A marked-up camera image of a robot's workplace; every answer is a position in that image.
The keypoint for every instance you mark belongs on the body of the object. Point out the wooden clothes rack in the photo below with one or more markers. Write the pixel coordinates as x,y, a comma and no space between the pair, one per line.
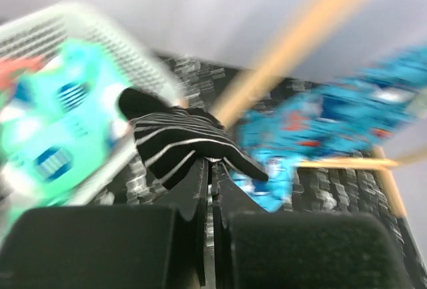
312,25

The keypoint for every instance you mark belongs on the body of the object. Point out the mint green sock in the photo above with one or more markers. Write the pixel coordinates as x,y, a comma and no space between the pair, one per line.
83,79
57,163

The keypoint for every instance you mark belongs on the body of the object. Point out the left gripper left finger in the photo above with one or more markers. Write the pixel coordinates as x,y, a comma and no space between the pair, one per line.
176,233

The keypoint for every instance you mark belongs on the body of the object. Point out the blue shark pattern shorts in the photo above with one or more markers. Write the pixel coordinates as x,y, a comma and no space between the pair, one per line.
333,119

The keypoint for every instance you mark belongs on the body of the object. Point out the white plastic basket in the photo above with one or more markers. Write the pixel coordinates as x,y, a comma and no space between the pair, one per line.
42,32

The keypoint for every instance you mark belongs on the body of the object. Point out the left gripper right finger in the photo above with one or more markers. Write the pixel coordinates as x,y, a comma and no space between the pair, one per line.
227,199

